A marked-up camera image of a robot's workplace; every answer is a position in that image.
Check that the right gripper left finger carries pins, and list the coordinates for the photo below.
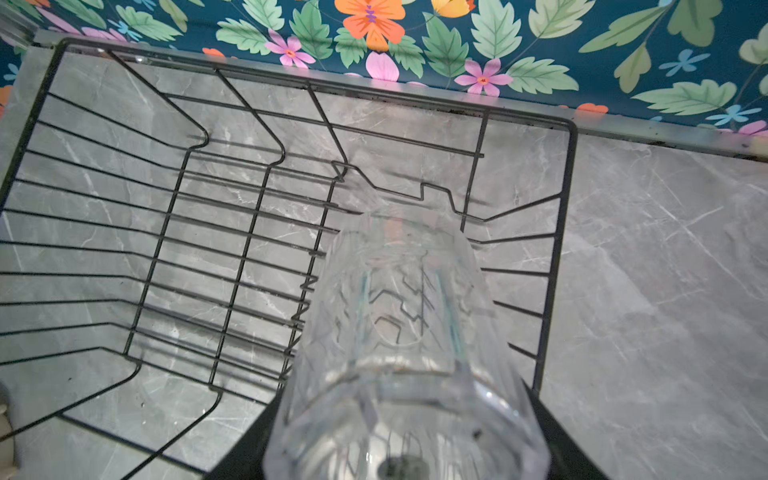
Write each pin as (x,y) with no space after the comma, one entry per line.
(245,459)

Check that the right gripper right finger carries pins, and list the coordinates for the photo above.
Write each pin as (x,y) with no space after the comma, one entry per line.
(568,460)

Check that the clear plastic cup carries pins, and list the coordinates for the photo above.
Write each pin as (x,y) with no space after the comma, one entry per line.
(399,373)

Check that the black wire dish rack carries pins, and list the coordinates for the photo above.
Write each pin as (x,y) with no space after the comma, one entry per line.
(165,220)

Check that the pink alarm clock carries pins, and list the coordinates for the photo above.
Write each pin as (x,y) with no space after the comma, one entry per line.
(8,464)

